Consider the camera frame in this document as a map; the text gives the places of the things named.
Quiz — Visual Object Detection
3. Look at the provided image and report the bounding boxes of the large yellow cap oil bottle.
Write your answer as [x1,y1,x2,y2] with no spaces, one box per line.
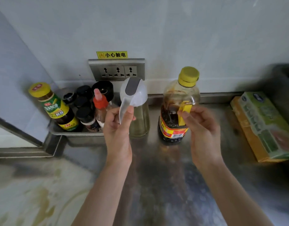
[158,66,201,144]

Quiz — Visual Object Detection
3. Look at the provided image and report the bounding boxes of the black cap grinder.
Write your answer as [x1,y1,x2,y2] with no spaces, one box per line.
[91,80,114,103]

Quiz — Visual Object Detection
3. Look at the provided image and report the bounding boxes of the person's left hand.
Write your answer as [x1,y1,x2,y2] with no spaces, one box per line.
[103,105,137,166]

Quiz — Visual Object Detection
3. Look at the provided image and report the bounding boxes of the grey triple wall socket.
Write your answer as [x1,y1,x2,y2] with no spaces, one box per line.
[88,58,146,82]

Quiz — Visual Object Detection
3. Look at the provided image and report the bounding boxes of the grey perforated plastic tray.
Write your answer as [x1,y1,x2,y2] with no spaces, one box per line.
[47,91,121,137]

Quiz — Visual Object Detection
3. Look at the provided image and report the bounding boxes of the person's right forearm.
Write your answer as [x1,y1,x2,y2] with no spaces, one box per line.
[198,159,274,226]

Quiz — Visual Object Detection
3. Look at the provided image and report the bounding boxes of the green yellow wrap box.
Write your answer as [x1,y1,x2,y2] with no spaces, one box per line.
[230,91,289,163]

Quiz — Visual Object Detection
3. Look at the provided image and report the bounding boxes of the white top oil dispenser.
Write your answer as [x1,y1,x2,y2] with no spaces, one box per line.
[118,77,151,137]

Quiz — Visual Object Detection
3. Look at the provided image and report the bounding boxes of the person's right hand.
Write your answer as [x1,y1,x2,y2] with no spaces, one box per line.
[177,105,224,171]

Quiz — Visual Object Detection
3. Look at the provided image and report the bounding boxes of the deep steel bin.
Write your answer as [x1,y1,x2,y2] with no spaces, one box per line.
[264,63,289,120]

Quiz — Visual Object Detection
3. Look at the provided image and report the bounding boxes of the steel wall trim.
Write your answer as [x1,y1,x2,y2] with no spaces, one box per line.
[0,114,63,159]

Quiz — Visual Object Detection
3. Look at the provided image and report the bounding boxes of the yellow cap soy sauce bottle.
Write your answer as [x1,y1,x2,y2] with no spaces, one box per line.
[28,82,83,132]

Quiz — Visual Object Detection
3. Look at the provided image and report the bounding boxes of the red cap sauce bottle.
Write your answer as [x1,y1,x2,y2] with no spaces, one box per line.
[92,88,112,129]

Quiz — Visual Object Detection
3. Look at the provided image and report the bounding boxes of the yellow warning sticker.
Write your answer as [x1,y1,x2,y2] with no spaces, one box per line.
[96,51,128,60]

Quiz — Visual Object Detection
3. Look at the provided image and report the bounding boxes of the person's left forearm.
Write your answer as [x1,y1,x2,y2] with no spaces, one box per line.
[71,160,133,226]

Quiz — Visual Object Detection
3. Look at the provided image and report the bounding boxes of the silver cap shaker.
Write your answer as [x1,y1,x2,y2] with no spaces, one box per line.
[55,88,78,106]

